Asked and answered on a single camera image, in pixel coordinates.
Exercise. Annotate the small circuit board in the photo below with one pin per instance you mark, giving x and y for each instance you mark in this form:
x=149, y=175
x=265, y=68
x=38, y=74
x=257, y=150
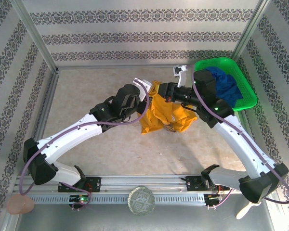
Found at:
x=213, y=196
x=80, y=198

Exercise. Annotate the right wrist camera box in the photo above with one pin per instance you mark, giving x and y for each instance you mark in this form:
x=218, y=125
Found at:
x=177, y=71

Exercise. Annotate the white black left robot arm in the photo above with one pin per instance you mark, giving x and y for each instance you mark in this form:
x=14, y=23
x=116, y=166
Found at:
x=69, y=137

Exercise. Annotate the round patterned glass dish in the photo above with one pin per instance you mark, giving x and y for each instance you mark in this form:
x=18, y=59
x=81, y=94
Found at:
x=141, y=201

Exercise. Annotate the yellow t-shirt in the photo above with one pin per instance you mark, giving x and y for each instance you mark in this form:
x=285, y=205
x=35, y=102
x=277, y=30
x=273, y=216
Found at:
x=159, y=113

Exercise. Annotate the green plastic basket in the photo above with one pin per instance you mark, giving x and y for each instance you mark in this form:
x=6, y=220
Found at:
x=245, y=81

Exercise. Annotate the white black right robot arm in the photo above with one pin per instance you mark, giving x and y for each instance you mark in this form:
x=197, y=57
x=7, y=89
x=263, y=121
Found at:
x=238, y=142

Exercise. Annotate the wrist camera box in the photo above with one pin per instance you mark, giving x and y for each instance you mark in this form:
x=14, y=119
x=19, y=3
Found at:
x=177, y=71
x=143, y=85

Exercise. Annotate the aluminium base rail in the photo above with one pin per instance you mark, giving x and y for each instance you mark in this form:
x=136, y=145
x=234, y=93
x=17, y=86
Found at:
x=139, y=180

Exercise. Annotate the pink translucent cup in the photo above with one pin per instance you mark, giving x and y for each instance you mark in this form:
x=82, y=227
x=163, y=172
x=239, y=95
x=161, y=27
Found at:
x=19, y=205

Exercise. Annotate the blue cloth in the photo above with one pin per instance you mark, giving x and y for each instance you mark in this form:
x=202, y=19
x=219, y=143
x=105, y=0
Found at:
x=227, y=89

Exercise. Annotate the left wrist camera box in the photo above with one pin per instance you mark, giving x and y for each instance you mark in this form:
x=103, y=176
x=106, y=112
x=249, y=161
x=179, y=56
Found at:
x=143, y=85

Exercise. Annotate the aluminium frame post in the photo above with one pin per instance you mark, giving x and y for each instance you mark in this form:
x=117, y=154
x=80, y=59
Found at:
x=249, y=26
x=33, y=33

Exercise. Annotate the aluminium back rail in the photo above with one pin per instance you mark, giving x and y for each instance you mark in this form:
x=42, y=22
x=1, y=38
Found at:
x=122, y=66

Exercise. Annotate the white peeler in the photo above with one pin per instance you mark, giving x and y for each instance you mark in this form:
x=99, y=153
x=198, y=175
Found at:
x=243, y=211

